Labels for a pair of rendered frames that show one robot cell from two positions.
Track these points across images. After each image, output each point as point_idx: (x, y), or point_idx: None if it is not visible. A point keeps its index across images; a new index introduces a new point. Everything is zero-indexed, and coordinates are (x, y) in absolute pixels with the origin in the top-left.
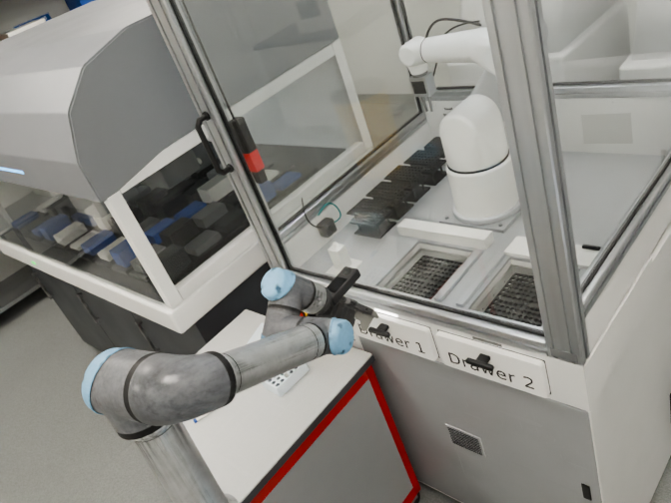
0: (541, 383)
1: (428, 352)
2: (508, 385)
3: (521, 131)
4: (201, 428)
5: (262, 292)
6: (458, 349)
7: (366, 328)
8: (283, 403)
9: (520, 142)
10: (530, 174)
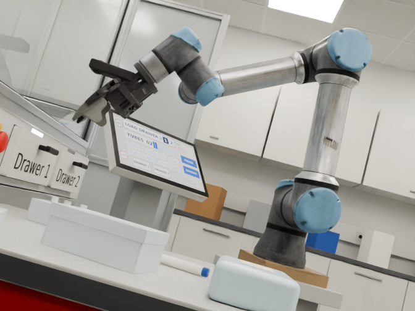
0: (81, 179)
1: (49, 175)
2: (68, 190)
3: (134, 7)
4: (209, 276)
5: (201, 43)
6: (65, 162)
7: (100, 124)
8: None
9: (132, 12)
10: (127, 29)
